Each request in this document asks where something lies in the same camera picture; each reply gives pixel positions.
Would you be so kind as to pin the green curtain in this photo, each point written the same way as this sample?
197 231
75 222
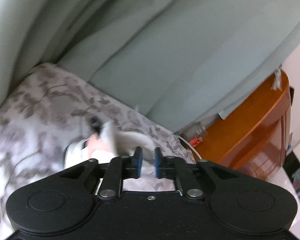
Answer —
152 42

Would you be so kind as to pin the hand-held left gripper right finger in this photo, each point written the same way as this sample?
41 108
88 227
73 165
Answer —
157 163

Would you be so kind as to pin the white sneaker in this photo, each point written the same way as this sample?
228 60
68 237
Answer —
110 142

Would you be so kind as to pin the plastic bottle with red label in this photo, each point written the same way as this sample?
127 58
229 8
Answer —
198 133

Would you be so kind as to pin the wooden headboard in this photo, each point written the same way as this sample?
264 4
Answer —
252 130

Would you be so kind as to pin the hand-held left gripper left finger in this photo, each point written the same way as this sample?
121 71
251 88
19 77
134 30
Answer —
138 161

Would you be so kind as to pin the floral blanket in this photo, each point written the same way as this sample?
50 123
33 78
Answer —
35 115

